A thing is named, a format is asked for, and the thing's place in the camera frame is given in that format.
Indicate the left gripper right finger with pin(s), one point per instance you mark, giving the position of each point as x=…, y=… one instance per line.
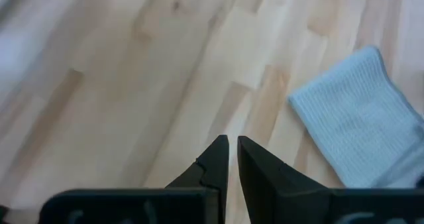
x=261, y=184

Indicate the grey waffle-weave cloth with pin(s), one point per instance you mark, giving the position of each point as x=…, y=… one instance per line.
x=357, y=118

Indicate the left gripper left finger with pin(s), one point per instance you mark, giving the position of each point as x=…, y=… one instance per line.
x=205, y=184

